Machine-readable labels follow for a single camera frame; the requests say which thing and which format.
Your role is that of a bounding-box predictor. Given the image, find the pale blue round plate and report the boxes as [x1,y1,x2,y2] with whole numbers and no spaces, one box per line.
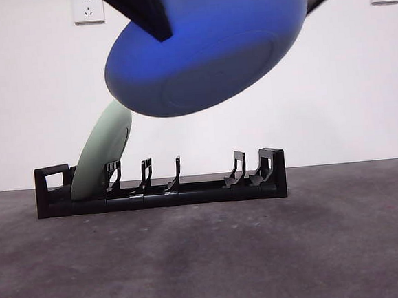
[98,0,317,123]

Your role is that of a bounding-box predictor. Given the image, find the pale green round plate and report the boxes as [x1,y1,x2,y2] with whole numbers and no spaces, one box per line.
[63,98,140,202]

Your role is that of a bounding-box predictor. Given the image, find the black plastic plate rack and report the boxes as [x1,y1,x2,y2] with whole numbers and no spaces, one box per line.
[33,145,290,220]

